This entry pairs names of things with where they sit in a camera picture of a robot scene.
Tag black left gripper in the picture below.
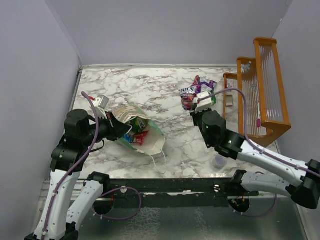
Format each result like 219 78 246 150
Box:
83 110 133 146

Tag green yellow candy bag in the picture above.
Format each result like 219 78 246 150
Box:
179 85 214 111

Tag red candy wrapper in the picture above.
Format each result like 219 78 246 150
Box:
132 130 149 146

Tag purple white snack bag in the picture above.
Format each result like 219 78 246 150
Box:
191 75 218 94

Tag green illustrated paper bag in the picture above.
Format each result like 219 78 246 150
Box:
109 102 167 175

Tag green yellow snack bag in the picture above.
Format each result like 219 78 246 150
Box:
126 116 149 134

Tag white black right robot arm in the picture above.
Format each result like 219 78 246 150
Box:
190 109 320 210

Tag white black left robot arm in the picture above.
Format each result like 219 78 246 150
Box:
26 109 132 240

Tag small grey box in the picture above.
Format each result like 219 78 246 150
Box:
225 95 234 107

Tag red white small box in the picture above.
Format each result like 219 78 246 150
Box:
225 78 234 89

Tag small clear plastic cup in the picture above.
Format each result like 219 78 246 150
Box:
212 154 228 170

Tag pink white pen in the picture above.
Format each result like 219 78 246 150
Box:
257 102 261 128

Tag orange wooden tiered rack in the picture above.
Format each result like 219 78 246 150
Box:
222 37 292 148

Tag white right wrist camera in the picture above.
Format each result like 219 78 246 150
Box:
193 91 215 114

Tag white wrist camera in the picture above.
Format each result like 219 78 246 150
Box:
92 95 109 119
193 91 215 114

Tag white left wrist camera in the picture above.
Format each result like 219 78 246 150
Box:
92 95 109 119

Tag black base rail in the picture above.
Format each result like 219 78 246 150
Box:
103 177 259 209

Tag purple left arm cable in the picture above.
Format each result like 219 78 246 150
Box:
41 91 143 237

